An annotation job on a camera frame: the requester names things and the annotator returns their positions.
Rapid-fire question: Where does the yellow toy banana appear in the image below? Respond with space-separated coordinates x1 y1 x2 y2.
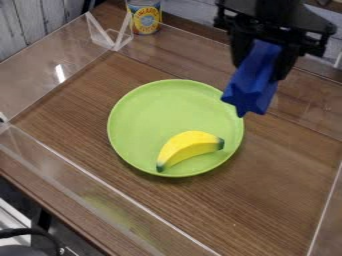
156 130 225 172

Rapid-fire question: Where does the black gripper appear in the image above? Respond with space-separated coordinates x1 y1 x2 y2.
215 0 337 81

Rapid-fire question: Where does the black cable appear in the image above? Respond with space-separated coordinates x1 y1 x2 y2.
0 227 66 256

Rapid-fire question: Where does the green round plate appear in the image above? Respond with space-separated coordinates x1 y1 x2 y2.
107 79 245 178

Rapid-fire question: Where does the yellow labelled tin can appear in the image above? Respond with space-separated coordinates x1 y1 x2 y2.
126 0 162 35

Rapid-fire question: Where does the clear acrylic corner bracket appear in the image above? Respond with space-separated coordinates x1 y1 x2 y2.
86 12 134 52

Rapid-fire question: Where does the clear acrylic front wall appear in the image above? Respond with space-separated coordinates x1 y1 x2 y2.
0 123 221 256

